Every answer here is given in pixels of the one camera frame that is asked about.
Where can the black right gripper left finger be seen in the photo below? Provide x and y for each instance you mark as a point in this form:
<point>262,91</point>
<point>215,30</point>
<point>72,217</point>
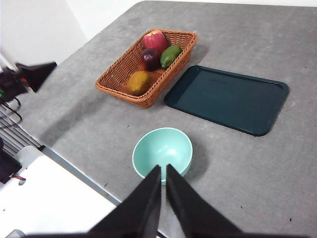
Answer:
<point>138,213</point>

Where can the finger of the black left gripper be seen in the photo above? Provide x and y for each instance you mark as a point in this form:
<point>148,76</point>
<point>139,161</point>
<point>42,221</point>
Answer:
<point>32,68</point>
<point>38,79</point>

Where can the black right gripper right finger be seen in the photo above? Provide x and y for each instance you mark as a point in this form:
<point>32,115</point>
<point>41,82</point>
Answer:
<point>190,213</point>

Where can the teal ceramic bowl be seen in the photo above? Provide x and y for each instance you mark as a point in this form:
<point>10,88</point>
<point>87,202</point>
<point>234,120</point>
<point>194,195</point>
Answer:
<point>161,148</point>

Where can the brown kiwi fruit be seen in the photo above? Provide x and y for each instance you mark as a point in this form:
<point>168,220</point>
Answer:
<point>138,83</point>

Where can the grey slatted rack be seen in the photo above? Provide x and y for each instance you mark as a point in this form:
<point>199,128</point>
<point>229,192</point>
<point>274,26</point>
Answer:
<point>15,136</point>

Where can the brown wicker basket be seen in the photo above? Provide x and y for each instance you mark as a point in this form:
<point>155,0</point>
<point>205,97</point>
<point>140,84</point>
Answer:
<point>119,74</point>

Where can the dark purple plum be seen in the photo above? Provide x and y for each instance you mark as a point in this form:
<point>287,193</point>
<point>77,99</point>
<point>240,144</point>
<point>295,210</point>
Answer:
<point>149,59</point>

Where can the dark green rectangular tray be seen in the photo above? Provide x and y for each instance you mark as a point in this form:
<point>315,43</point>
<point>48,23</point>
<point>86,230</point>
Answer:
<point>227,99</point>

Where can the red apple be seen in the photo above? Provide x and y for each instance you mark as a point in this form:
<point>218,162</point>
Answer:
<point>154,41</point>

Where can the green avocado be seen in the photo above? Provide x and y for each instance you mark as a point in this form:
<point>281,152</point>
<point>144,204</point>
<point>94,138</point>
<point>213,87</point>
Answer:
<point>171,56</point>

